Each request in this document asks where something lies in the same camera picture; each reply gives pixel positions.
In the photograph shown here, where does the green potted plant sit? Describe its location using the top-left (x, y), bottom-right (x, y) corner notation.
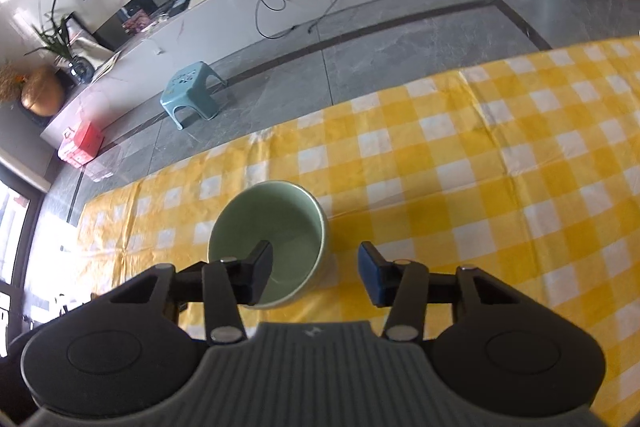
top-left (25, 0), bottom-right (76, 68)

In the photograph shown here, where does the golden gourd vase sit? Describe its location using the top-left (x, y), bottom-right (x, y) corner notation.
top-left (20, 67), bottom-right (66, 116)

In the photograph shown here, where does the green ceramic bowl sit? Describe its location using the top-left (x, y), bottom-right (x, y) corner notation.
top-left (207, 180), bottom-right (331, 311)

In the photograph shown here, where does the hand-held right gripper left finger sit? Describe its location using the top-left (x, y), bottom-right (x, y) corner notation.
top-left (107, 239), bottom-right (274, 344)

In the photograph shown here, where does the dried flower bunch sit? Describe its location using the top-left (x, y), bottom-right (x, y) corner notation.
top-left (0, 62), bottom-right (26, 105)

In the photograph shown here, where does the teal plastic stool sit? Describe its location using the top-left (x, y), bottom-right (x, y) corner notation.
top-left (160, 61), bottom-right (228, 130)

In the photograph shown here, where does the black window frame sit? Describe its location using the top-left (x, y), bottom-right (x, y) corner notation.
top-left (0, 179), bottom-right (51, 338)

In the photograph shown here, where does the yellow checked tablecloth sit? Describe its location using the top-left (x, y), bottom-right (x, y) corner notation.
top-left (77, 36), bottom-right (640, 427)

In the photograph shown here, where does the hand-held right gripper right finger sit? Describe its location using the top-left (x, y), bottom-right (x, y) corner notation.
top-left (357, 242), bottom-right (526, 341)

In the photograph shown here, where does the blue glass vase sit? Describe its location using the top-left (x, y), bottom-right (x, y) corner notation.
top-left (67, 56), bottom-right (95, 84)

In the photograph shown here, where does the red pink box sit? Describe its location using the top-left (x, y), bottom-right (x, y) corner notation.
top-left (57, 121), bottom-right (106, 168)

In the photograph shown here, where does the pink printed box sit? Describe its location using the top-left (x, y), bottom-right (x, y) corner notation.
top-left (122, 9), bottom-right (151, 32)

